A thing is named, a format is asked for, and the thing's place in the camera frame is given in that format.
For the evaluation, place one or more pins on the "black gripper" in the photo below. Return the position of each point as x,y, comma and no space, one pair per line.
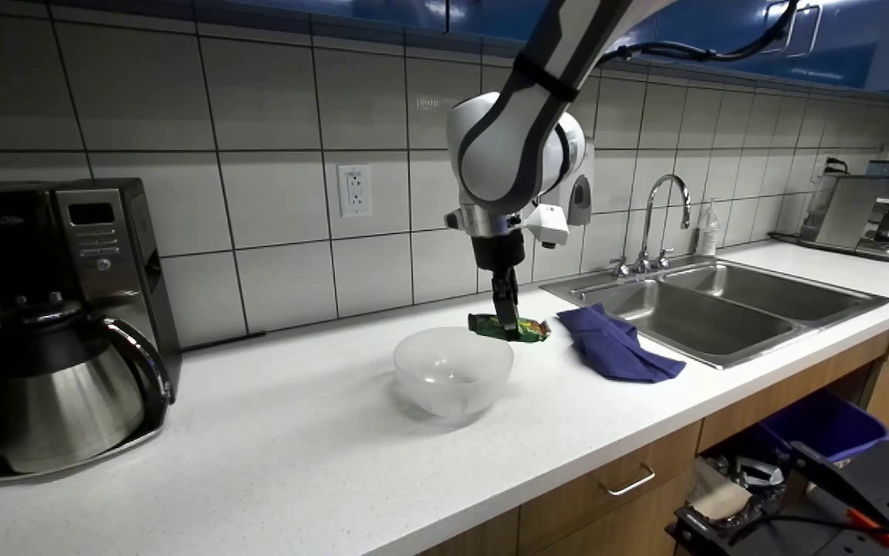
497,256

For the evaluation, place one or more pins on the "green packet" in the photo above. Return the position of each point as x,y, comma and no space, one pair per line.
520,332

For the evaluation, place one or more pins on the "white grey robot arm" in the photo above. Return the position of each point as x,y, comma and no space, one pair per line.
515,146

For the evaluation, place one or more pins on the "translucent plastic bowl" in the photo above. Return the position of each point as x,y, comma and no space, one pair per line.
452,372

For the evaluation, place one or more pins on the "blue cloth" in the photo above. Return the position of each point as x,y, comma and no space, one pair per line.
612,349

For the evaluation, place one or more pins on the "chrome faucet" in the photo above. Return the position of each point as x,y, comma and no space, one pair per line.
647,261

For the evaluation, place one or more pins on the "stainless steel double sink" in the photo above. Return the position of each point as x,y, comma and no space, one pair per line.
721,313

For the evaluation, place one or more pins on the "left orange black clamp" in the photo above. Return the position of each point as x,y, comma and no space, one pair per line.
863,512

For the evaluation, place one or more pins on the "blue bin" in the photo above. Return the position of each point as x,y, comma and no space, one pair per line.
828,424

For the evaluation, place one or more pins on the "steel espresso machine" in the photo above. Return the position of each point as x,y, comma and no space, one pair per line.
846,213

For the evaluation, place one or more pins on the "black coffee maker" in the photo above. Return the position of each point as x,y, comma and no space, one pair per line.
84,242

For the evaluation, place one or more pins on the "steel coffee carafe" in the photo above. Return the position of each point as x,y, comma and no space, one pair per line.
73,386

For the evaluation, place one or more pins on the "blue upper cabinets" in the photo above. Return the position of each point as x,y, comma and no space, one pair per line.
800,41

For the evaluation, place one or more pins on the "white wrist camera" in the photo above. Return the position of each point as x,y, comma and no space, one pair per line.
548,223

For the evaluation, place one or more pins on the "white wall outlet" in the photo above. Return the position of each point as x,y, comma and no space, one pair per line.
355,197

